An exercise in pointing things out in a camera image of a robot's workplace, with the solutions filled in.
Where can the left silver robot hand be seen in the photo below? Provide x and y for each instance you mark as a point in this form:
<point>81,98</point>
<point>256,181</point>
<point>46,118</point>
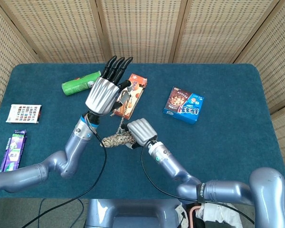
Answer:
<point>102,95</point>

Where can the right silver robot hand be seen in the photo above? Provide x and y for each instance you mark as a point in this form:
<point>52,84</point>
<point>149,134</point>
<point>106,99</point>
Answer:
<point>141,130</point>

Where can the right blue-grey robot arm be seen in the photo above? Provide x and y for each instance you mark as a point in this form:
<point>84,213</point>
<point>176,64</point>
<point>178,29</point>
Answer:
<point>228,190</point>

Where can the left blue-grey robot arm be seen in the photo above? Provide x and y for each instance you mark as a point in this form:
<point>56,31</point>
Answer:
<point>73,152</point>

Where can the green chips can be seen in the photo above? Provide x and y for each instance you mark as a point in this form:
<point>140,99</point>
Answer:
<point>74,86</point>

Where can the orange snack box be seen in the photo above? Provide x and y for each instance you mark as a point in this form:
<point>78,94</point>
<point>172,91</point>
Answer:
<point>136,95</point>

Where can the blue cookie box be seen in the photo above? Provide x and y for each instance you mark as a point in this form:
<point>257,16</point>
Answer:
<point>183,104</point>

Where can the blue carpet table cover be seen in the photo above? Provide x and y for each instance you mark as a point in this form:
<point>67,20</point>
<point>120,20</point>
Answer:
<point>216,147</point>

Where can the woven wooden folding screen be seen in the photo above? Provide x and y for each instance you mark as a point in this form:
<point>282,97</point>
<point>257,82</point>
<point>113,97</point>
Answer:
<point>142,28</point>

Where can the white picture-printed flat box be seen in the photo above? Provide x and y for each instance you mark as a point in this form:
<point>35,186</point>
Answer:
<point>23,114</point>

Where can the blue-grey robot torso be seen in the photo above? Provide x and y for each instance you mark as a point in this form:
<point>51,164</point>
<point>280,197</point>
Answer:
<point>133,213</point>

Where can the pink bent tube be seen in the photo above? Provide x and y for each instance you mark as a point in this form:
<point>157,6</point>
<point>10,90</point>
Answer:
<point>191,217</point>

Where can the purple carton box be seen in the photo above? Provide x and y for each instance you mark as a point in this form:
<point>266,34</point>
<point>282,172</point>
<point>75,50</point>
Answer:
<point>13,152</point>

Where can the white crumpled cloth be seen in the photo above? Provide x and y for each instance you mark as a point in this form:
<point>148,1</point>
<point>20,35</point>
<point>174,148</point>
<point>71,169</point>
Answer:
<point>218,215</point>

